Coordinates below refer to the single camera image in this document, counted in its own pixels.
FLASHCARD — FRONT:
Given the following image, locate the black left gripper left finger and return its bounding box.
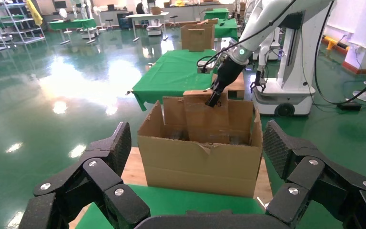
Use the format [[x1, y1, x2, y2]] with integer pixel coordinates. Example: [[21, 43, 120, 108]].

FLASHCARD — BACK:
[[18, 121, 151, 229]]

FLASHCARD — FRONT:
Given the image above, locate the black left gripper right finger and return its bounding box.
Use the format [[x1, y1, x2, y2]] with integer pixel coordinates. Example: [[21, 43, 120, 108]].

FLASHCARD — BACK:
[[262, 120, 366, 229]]

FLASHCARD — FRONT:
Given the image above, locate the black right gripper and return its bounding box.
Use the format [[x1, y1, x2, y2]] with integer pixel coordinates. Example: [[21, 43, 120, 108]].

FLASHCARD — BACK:
[[205, 56, 247, 108]]

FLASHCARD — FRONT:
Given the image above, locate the black idle robot gripper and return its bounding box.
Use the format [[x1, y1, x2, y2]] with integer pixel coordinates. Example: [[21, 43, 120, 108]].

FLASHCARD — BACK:
[[250, 70, 267, 94]]

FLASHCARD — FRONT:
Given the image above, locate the small cardboard box with hole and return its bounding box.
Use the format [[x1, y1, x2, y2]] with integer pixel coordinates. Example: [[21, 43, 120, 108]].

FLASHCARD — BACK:
[[183, 89, 231, 145]]

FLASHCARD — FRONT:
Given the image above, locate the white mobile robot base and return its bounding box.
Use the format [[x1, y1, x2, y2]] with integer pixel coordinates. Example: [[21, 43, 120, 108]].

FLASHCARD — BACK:
[[146, 19, 164, 36], [81, 27, 99, 41]]

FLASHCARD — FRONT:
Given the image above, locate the open cardboard carton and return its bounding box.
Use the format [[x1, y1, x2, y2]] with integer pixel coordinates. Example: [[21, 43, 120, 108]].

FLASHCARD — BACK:
[[180, 18, 219, 53]]

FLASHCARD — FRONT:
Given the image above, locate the large torn-edged cardboard carton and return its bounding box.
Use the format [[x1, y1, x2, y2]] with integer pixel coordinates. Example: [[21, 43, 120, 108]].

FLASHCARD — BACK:
[[137, 96, 264, 199]]

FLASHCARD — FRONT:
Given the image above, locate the white wheeled idle robot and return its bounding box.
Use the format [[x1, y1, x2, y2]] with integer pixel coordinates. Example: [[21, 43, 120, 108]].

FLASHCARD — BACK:
[[252, 11, 317, 117]]

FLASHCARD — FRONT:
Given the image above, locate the dark grey foam insert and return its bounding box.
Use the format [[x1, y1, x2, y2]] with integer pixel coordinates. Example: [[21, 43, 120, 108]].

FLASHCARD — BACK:
[[229, 135, 251, 146], [170, 129, 190, 142]]

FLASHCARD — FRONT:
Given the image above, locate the plain green tablecloth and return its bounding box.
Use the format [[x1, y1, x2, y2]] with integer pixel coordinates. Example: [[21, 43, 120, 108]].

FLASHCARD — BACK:
[[48, 18, 97, 31], [132, 49, 222, 112], [204, 8, 230, 20], [213, 18, 239, 42]]

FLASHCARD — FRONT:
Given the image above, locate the green tablecloth with yellow marks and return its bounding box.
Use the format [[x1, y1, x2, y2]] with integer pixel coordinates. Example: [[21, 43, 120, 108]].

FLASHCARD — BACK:
[[75, 185, 266, 229]]

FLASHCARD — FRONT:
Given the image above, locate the black power adapter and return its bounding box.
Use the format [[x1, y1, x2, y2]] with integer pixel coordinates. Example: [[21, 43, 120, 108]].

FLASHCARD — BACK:
[[336, 102, 362, 112]]

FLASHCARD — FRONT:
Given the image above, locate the yellow floor barrier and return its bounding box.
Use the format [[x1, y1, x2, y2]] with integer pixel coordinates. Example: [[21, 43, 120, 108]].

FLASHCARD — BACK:
[[323, 35, 342, 51]]

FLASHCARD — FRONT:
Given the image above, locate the white work table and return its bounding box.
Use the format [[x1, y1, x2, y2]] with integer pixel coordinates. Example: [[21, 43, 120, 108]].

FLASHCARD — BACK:
[[125, 12, 170, 42]]

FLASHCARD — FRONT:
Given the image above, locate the yellow hanging cloth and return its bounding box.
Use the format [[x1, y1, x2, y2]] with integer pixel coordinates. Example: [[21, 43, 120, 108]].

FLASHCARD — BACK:
[[25, 0, 44, 27]]

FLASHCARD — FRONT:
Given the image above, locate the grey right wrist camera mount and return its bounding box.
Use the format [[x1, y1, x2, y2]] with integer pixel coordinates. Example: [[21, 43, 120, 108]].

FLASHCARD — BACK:
[[196, 56, 219, 75]]

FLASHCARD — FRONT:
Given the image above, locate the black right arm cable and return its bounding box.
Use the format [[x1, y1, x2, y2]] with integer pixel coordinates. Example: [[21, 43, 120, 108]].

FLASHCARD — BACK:
[[196, 0, 297, 74]]

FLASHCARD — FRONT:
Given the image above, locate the black power cable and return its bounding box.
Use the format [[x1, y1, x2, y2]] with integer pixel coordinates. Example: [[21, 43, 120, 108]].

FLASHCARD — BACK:
[[314, 0, 366, 105]]

